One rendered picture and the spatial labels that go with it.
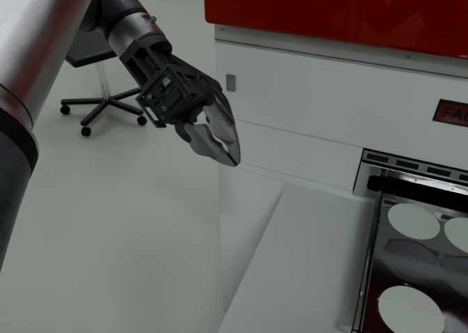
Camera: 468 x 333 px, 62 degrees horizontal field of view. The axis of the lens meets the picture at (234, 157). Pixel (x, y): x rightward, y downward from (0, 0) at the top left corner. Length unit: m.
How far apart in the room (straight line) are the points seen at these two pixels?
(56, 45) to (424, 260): 0.70
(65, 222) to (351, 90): 1.71
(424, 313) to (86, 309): 1.41
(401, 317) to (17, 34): 0.65
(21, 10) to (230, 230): 1.01
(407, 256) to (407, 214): 0.12
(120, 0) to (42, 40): 0.31
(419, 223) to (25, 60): 0.77
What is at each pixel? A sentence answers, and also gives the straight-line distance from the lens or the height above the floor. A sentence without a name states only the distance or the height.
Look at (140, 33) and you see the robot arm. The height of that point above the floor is 1.29.
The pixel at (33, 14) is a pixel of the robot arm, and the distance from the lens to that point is 0.32.
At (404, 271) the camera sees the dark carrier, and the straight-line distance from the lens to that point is 0.79.
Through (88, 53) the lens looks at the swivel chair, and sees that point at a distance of 2.62.
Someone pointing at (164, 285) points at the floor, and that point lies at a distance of 1.82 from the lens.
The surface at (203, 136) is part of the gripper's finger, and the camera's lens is 0.56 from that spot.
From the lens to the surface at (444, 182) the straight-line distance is 0.94.
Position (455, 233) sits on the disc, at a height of 0.90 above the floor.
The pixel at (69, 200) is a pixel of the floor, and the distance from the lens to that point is 2.33.
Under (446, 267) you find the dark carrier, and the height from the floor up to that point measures 0.90.
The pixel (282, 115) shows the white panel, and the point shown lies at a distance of 0.91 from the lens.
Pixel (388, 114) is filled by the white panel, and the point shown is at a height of 1.07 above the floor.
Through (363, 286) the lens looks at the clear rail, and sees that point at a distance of 0.74.
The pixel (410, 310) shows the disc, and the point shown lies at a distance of 0.74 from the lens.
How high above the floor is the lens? 1.48
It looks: 37 degrees down
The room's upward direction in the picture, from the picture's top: straight up
